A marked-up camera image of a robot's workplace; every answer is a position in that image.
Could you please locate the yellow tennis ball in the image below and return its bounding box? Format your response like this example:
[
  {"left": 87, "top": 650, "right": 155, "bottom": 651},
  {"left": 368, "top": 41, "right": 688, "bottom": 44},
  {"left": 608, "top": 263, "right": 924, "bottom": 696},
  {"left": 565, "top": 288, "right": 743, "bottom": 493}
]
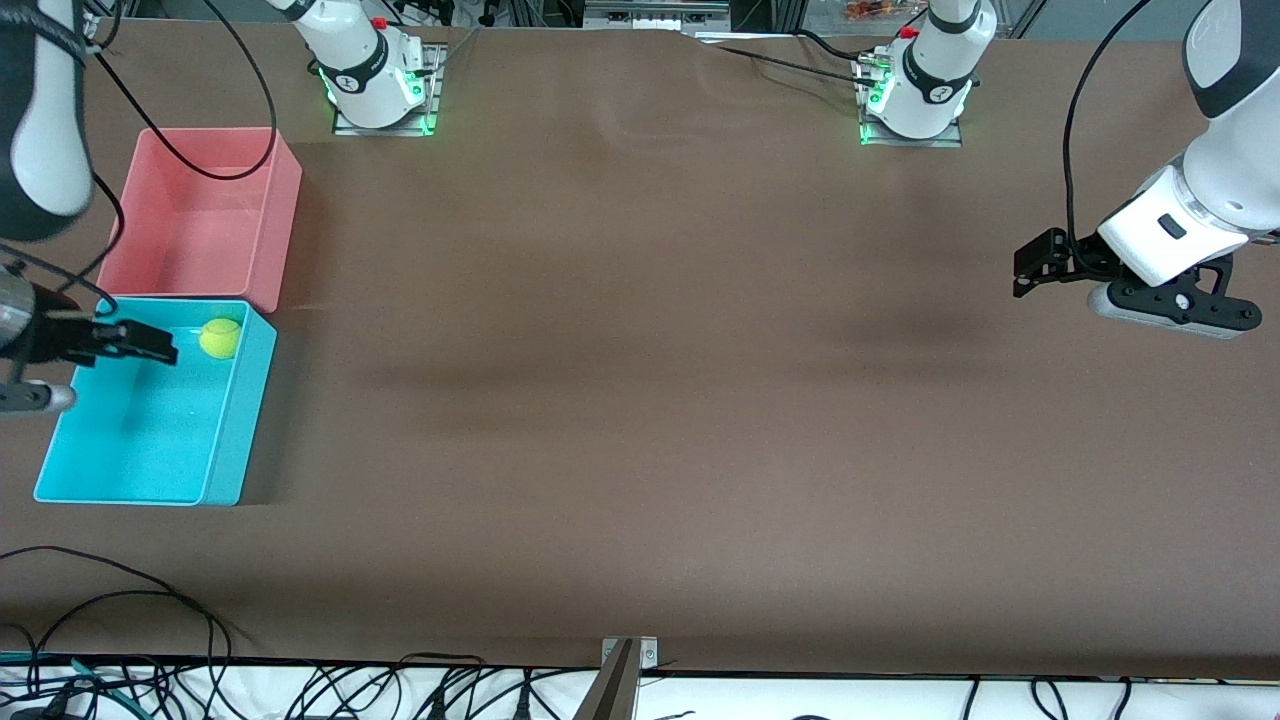
[{"left": 198, "top": 318, "right": 243, "bottom": 360}]

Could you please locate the blue plastic bin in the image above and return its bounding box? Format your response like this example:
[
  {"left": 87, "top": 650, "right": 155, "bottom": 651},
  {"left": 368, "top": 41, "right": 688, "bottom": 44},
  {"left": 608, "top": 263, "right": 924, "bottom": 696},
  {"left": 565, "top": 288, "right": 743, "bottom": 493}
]
[{"left": 34, "top": 297, "right": 279, "bottom": 507}]

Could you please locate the pink plastic bin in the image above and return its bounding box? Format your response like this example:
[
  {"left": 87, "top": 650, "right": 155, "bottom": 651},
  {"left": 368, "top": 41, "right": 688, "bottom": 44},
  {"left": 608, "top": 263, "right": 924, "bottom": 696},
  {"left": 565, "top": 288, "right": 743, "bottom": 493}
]
[{"left": 97, "top": 126, "right": 303, "bottom": 314}]

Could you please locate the grey metal box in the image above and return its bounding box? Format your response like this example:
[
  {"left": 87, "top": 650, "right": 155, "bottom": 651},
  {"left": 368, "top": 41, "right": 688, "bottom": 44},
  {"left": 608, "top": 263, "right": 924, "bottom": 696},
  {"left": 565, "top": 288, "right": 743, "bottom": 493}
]
[{"left": 583, "top": 0, "right": 732, "bottom": 32}]

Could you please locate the grey metal bar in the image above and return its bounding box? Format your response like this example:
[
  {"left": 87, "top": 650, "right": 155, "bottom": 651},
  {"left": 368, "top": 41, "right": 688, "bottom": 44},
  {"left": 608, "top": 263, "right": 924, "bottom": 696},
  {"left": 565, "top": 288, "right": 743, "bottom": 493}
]
[{"left": 574, "top": 640, "right": 642, "bottom": 720}]

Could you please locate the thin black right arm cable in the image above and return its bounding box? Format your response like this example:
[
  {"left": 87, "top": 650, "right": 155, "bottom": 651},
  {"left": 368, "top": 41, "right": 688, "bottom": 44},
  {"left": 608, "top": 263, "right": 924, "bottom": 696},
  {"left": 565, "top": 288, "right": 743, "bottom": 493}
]
[{"left": 0, "top": 172, "right": 127, "bottom": 317}]

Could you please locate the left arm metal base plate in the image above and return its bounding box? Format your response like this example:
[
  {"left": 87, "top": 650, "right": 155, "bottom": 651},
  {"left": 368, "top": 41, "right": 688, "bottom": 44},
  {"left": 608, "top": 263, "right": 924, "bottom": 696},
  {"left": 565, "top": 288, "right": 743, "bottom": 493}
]
[{"left": 855, "top": 55, "right": 966, "bottom": 149}]

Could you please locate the long black looping table cable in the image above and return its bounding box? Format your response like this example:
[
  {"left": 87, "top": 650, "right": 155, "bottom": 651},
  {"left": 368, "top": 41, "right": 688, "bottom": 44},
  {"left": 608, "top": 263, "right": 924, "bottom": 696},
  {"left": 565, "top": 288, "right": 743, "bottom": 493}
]
[{"left": 0, "top": 546, "right": 233, "bottom": 669}]

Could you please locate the black base signal cable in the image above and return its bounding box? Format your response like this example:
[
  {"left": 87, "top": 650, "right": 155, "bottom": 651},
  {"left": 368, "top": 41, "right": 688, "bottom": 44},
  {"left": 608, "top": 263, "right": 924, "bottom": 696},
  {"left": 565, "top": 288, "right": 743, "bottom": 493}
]
[{"left": 795, "top": 28, "right": 873, "bottom": 67}]

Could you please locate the black base power cable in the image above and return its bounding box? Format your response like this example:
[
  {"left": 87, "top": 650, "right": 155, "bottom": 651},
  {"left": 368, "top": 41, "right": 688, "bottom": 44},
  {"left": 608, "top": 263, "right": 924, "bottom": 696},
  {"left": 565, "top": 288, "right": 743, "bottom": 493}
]
[{"left": 690, "top": 36, "right": 886, "bottom": 91}]

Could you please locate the teal floor cable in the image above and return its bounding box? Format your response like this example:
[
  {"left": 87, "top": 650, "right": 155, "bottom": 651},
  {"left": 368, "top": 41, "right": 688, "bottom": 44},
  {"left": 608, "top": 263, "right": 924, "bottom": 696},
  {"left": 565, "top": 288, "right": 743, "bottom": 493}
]
[{"left": 0, "top": 652, "right": 136, "bottom": 703}]

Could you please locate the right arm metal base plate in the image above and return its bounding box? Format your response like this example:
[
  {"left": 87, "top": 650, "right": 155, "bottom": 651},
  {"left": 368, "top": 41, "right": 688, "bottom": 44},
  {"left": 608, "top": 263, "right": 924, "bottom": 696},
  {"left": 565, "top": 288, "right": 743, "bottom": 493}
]
[{"left": 332, "top": 44, "right": 447, "bottom": 137}]

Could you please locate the silver metal bracket plate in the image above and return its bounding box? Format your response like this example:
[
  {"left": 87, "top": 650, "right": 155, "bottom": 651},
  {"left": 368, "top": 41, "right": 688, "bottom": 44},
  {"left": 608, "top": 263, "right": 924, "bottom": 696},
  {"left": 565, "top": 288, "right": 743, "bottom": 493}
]
[{"left": 601, "top": 636, "right": 659, "bottom": 671}]

